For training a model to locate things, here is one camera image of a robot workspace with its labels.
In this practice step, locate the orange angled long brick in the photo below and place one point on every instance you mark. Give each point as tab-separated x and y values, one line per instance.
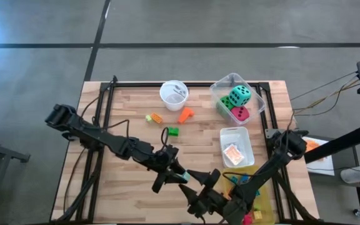
184	116

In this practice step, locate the yellow translucent plastic bin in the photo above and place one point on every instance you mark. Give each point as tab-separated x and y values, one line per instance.
266	200

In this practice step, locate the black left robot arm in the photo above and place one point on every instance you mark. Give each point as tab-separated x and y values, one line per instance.
98	136

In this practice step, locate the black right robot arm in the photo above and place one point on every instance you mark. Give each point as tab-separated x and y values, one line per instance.
273	162

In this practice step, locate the white paper sheet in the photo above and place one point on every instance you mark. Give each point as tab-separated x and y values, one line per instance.
323	165

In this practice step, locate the blue small toy brick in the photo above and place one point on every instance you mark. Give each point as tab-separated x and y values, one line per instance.
245	178

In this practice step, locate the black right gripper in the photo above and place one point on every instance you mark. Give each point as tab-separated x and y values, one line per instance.
211	197

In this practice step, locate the white rounded object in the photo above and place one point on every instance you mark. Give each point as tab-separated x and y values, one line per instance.
355	175

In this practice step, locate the teal and white square brick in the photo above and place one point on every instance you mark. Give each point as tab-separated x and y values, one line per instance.
185	176

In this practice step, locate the red long toy brick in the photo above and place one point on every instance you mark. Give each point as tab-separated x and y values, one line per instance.
247	219

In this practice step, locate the green toy brick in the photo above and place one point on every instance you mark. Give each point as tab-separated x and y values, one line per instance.
173	132

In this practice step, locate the black caster wheel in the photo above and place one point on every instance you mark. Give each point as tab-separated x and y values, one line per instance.
358	213

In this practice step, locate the black diagonal stand bar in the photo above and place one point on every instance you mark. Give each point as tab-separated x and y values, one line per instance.
339	143

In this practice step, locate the white bucket with face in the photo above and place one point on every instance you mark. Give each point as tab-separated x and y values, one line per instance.
173	103

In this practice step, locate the teal foam die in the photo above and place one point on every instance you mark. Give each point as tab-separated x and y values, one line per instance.
240	95

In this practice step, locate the white plastic bin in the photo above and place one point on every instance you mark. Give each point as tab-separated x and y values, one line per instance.
230	134

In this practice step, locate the orange flat toy brick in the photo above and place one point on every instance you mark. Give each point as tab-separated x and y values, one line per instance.
157	118

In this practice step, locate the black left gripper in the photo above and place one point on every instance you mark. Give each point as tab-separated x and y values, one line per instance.
164	161

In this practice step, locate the clear plastic bin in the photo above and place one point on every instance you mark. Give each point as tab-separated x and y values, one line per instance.
252	90

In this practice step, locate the yellow small toy brick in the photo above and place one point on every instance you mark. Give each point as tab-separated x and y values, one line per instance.
257	215

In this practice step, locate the clear case with orange card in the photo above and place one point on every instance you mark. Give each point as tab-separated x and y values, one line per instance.
233	154

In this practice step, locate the light green small brick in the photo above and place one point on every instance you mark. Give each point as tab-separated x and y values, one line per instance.
148	118

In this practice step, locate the green foam die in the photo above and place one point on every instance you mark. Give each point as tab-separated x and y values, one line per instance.
225	103

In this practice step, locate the teal small toy brick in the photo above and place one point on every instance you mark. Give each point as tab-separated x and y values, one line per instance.
234	180

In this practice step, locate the red foam die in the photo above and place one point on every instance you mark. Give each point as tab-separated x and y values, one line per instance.
240	113

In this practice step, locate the grey metal bracket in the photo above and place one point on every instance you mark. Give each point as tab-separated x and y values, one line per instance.
270	132

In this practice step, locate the black table frame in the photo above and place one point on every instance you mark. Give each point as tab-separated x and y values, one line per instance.
198	84

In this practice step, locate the grey metal stand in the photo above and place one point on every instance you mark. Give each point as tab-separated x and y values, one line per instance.
5	153

